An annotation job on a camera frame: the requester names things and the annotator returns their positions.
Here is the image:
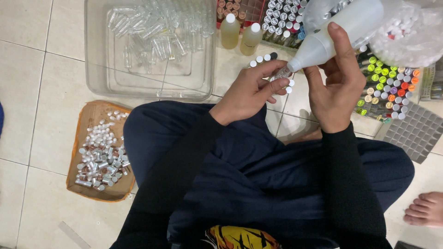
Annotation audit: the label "person's right hand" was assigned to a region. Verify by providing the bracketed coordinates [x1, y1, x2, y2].
[303, 21, 367, 134]

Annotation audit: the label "person's left hand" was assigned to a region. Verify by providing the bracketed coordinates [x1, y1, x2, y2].
[209, 59, 291, 127]

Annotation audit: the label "small clear glass vial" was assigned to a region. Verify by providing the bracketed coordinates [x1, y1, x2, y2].
[269, 66, 295, 82]

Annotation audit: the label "white plastic squeeze bottle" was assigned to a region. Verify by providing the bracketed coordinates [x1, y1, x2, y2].
[287, 0, 385, 73]

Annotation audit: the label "box of colour-labelled vials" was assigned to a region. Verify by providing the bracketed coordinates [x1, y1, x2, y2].
[352, 44, 423, 124]

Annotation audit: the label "person's bare foot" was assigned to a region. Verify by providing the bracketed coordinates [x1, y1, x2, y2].
[283, 128, 323, 144]

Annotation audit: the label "yellow liquid bottle white cap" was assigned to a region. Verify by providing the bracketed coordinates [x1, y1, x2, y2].
[239, 22, 263, 56]
[220, 13, 241, 50]

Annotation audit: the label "person's navy trousers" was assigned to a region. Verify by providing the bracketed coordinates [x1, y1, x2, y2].
[123, 100, 415, 249]

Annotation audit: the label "box of white-labelled vials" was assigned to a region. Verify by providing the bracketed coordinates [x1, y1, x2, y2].
[260, 0, 309, 50]

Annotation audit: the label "grey cardboard divider grid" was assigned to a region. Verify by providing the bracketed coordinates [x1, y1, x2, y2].
[380, 102, 443, 165]

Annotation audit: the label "red box of brown-capped vials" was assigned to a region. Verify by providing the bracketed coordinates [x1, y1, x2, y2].
[216, 0, 266, 30]

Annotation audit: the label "clear crumpled plastic bag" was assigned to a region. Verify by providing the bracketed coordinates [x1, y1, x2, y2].
[302, 0, 351, 35]

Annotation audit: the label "printed carton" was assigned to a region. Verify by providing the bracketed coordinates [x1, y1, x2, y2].
[420, 57, 443, 102]

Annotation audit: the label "plastic bag of white caps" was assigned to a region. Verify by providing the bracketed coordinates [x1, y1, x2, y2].
[368, 0, 443, 68]

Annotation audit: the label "pile of empty glass vials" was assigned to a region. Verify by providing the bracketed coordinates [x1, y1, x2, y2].
[107, 0, 215, 73]

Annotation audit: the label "clear plastic tray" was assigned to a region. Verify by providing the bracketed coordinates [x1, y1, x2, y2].
[84, 0, 217, 101]

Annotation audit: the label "pile of silver caps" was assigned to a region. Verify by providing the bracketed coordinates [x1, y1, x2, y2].
[75, 110, 131, 192]

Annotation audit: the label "brown cardboard tray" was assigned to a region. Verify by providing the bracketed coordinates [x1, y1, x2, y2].
[66, 100, 136, 203]

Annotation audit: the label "translucent tape strip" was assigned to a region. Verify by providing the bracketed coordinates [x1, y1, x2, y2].
[58, 221, 92, 249]

